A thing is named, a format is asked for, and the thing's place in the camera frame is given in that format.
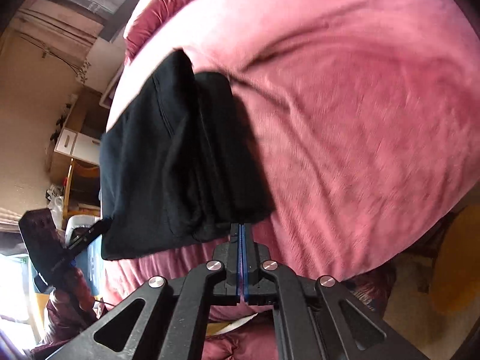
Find black pants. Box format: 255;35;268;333
100;49;274;260

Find left hand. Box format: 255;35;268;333
50;267;97;327

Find wooden shelf unit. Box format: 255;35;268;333
62;158;100;222

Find white wooden cabinet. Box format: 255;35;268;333
47;86;109;185

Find dark headboard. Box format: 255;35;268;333
98;0;139;42

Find beige window curtain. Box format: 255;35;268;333
1;0;125;60

